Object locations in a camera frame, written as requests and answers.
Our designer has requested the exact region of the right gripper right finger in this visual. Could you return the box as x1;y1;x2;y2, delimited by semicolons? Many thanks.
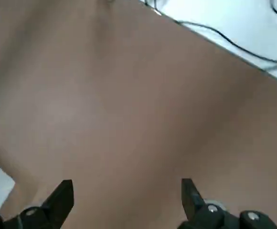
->
176;178;277;229

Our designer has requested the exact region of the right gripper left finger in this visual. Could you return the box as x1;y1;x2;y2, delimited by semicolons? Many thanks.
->
0;180;74;229

